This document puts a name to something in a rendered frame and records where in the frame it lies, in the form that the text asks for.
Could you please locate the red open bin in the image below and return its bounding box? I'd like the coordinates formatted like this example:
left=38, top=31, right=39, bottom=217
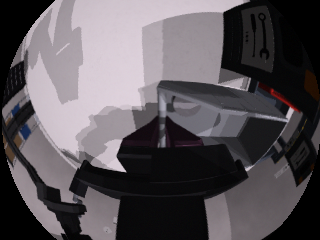
left=258, top=82, right=301, bottom=113

